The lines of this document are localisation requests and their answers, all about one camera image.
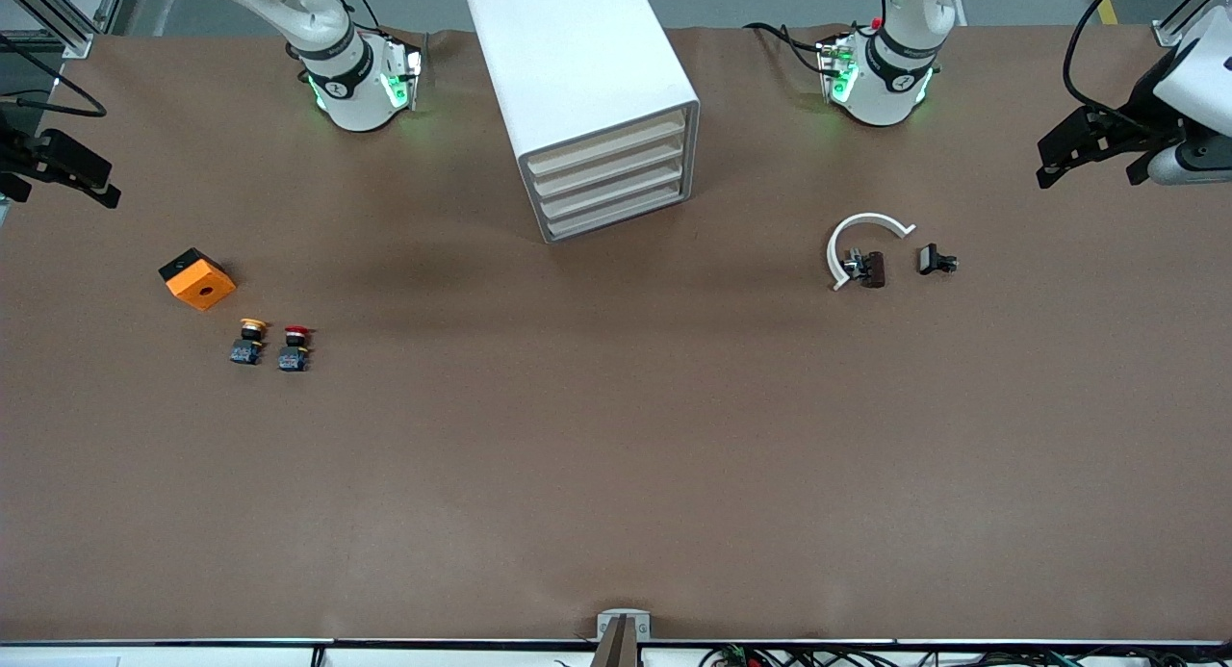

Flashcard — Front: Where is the white drawer cabinet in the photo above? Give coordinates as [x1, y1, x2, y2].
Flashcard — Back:
[466, 0, 701, 244]

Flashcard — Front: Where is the red push button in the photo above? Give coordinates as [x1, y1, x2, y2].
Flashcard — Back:
[277, 326, 317, 373]

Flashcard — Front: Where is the aluminium frame post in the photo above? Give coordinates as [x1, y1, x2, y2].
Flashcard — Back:
[1152, 0, 1232, 48]
[0, 0, 131, 62]

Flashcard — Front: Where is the cream drawer front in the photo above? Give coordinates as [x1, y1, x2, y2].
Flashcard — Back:
[532, 136, 686, 199]
[544, 182, 689, 241]
[537, 160, 686, 220]
[526, 109, 687, 176]

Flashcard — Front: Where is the black arm base cable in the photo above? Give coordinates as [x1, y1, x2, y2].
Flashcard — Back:
[743, 22, 836, 77]

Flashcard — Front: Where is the white curved plastic ring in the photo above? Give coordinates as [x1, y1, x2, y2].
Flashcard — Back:
[828, 213, 917, 293]

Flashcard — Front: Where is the grey metal bracket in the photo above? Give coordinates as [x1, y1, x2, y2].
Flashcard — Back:
[591, 609, 652, 667]

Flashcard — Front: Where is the white table edge rail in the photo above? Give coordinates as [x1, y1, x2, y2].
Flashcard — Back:
[0, 638, 1232, 667]

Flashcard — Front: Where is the orange button box black base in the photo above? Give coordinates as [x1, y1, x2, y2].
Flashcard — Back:
[159, 248, 237, 312]

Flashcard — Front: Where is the dark brown switch component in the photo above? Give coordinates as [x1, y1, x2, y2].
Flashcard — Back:
[843, 249, 886, 290]

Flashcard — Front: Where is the yellow push button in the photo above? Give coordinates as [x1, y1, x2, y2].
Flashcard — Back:
[229, 318, 270, 367]

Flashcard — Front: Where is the brown table cover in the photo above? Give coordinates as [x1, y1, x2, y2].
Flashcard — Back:
[0, 22, 1232, 644]

